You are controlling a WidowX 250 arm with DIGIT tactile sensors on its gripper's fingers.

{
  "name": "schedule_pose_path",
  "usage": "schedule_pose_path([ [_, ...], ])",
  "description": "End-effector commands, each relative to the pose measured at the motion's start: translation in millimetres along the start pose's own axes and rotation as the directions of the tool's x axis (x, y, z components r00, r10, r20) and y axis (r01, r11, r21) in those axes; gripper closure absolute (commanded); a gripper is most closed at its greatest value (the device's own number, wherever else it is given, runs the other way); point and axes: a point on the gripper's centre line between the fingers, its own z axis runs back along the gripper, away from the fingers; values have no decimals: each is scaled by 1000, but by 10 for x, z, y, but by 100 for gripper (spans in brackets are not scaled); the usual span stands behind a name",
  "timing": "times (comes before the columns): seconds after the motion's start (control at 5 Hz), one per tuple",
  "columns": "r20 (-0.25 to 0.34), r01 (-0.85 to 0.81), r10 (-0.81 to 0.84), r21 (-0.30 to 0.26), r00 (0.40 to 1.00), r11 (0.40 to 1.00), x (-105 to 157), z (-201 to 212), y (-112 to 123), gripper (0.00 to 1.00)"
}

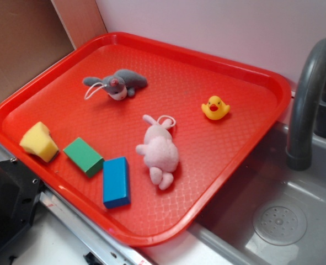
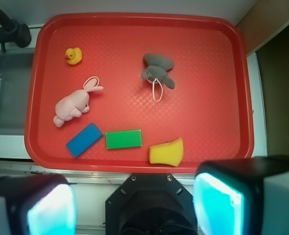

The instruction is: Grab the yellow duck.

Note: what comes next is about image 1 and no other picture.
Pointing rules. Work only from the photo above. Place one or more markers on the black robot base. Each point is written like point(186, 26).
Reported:
point(5, 198)

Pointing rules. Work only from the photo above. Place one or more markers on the yellow rubber duck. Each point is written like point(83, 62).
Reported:
point(215, 108)

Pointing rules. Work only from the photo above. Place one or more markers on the pink plush bunny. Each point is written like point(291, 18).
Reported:
point(159, 152)

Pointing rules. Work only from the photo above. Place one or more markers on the red plastic tray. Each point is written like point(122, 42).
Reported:
point(179, 82)

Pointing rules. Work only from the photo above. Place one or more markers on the grey plush bunny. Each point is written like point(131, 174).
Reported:
point(123, 83)

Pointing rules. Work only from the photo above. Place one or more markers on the blue wooden block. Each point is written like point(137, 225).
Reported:
point(116, 183)

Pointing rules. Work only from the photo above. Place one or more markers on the green wooden block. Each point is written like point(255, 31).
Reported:
point(84, 157)

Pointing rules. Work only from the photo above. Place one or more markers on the yellow sponge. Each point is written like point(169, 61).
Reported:
point(38, 141)

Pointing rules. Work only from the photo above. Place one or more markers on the grey plastic sink basin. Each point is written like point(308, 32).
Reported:
point(267, 213)

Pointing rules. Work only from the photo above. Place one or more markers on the grey plastic faucet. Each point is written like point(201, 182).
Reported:
point(308, 115)

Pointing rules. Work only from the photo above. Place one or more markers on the brown cardboard panel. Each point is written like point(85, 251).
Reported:
point(36, 34)

